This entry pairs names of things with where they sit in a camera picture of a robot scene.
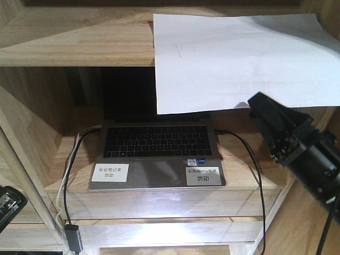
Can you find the black cable right of laptop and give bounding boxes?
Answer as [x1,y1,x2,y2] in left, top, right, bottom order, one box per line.
[214,129,267,255]

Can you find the black cable of laptop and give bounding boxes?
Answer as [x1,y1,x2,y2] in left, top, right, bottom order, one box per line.
[214,129,267,255]
[63,127,101,225]

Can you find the grey usb hub adapter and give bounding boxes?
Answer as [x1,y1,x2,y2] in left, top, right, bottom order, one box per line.
[64,224,83,253]

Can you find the white paper sheet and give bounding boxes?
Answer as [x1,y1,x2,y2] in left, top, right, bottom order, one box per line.
[154,14,339,114]

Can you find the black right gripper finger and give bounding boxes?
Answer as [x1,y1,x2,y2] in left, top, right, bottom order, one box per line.
[248,92,312,149]

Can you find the grey open laptop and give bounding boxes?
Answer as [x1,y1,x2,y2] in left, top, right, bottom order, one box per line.
[89,66,226,190]

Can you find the white label left palmrest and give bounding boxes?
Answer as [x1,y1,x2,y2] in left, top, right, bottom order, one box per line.
[91,164,129,182]

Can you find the white label right palmrest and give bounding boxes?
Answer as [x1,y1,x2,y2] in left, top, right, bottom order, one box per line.
[185,166,223,186]

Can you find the white label palmrest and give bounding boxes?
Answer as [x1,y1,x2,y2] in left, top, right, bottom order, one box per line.
[91,164,129,182]
[185,166,223,186]

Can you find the black cable left of laptop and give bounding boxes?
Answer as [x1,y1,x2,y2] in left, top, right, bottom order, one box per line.
[63,127,101,225]

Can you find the white cable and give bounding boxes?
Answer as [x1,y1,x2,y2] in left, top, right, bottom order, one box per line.
[55,132,81,250]

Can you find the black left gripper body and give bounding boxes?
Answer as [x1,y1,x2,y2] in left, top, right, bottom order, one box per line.
[1,186,28,232]

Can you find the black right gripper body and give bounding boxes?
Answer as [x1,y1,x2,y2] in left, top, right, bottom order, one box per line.
[269,123,320,167]

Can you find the wooden shelf unit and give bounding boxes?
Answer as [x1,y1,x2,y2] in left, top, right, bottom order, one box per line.
[1,1,339,254]

